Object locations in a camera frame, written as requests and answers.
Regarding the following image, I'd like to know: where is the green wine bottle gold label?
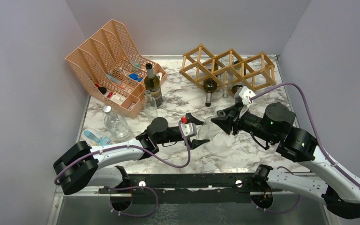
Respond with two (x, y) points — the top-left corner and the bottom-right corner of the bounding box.
(144, 63), (163, 107)

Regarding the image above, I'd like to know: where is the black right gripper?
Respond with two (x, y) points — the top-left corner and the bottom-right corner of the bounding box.
(211, 102), (278, 144)

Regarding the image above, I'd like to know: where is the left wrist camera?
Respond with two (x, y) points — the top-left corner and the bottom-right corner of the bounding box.
(180, 117), (197, 137)

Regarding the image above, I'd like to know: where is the dark green wine bottle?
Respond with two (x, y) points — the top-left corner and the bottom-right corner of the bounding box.
(231, 60), (244, 95)

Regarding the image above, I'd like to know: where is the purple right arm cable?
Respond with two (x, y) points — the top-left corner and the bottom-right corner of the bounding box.
(249, 82), (360, 206)

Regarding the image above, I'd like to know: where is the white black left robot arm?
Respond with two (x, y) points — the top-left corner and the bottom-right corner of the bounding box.
(53, 113), (209, 195)

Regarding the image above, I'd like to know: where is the peach plastic file organizer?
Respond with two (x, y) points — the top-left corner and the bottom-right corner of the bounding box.
(65, 20), (167, 119)

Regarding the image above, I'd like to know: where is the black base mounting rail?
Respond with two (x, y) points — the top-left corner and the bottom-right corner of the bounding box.
(98, 172), (268, 204)

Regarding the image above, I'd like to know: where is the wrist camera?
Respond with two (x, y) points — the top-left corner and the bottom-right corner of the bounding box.
(234, 86), (256, 106)
(180, 117), (197, 137)

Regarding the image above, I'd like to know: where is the dark labelled wine bottle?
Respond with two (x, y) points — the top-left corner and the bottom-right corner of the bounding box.
(203, 63), (219, 107)

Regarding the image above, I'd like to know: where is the tall clear glass bottle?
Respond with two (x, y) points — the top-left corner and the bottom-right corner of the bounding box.
(221, 71), (233, 98)

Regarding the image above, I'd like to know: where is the red white box in organizer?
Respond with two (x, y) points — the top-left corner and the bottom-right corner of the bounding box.
(106, 91), (126, 105)

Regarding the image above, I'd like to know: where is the wooden lattice wine rack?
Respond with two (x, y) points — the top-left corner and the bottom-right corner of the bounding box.
(179, 44), (277, 91)

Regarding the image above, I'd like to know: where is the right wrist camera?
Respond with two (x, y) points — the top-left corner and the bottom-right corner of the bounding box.
(234, 86), (256, 106)

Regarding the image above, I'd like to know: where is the small clear glass bottle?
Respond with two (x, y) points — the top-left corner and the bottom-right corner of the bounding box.
(143, 90), (158, 122)

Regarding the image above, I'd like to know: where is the clear bottle blue content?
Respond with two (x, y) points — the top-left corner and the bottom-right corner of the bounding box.
(81, 128), (112, 146)

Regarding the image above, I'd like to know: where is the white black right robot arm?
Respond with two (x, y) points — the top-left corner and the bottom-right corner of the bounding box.
(211, 102), (360, 219)

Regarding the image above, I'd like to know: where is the blue item in organizer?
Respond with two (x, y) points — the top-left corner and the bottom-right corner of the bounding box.
(128, 73), (143, 82)

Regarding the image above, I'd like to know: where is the round clear flask silver cap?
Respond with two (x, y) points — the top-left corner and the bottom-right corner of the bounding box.
(103, 105), (131, 141)

